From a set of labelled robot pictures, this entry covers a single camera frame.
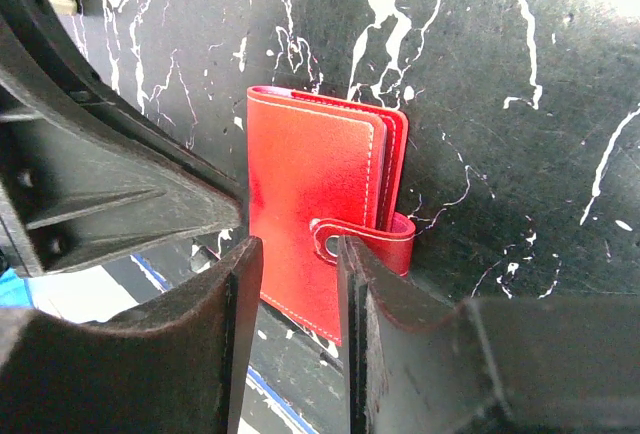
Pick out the red card holder wallet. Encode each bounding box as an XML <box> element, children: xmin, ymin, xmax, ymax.
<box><xmin>246</xmin><ymin>86</ymin><xmax>416</xmax><ymax>344</ymax></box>

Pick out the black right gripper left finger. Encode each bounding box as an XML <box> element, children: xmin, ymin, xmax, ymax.
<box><xmin>1</xmin><ymin>237</ymin><xmax>263</xmax><ymax>433</ymax></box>

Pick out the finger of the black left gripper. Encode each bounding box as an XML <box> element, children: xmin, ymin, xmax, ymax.
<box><xmin>1</xmin><ymin>0</ymin><xmax>242</xmax><ymax>276</ymax></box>

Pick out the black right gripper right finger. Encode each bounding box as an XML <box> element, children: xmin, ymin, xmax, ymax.
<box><xmin>338</xmin><ymin>236</ymin><xmax>639</xmax><ymax>433</ymax></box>

